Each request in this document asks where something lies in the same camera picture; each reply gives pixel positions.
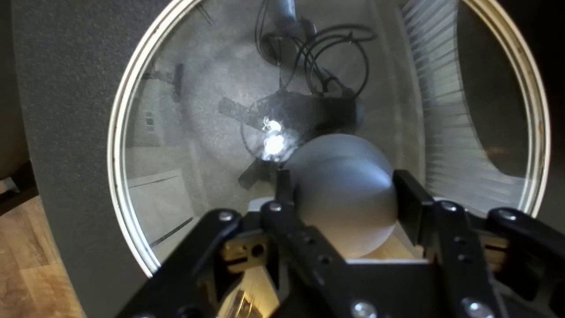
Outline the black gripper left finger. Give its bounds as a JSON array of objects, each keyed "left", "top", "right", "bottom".
[{"left": 119, "top": 206, "right": 349, "bottom": 318}]

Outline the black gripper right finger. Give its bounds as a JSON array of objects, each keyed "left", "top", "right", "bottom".
[{"left": 393, "top": 169, "right": 565, "bottom": 318}]

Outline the glass pot lid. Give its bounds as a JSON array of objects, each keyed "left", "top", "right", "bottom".
[{"left": 109, "top": 0, "right": 552, "bottom": 275}]

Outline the round black table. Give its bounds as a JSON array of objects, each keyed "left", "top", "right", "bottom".
[{"left": 11, "top": 0, "right": 172, "bottom": 318}]

